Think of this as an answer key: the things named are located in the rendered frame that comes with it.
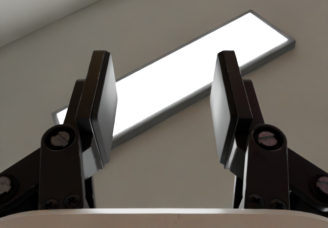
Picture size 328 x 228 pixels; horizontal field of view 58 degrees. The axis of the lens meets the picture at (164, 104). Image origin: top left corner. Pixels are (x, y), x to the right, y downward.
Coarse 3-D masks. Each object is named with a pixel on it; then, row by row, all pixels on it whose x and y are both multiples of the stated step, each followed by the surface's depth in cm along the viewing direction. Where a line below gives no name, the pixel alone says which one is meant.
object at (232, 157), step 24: (216, 72) 13; (240, 72) 11; (216, 96) 13; (240, 96) 10; (216, 120) 13; (240, 120) 10; (216, 144) 13; (240, 144) 10; (240, 168) 10; (288, 168) 9; (312, 168) 9; (312, 192) 9
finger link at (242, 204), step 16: (256, 128) 10; (272, 128) 10; (256, 144) 9; (272, 144) 9; (256, 160) 9; (272, 160) 9; (256, 176) 9; (272, 176) 9; (240, 192) 11; (256, 192) 8; (272, 192) 8; (288, 192) 8; (240, 208) 9; (256, 208) 8; (272, 208) 8; (288, 208) 8
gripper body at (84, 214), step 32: (0, 224) 7; (32, 224) 7; (64, 224) 7; (96, 224) 7; (128, 224) 7; (160, 224) 7; (192, 224) 7; (224, 224) 7; (256, 224) 7; (288, 224) 7; (320, 224) 7
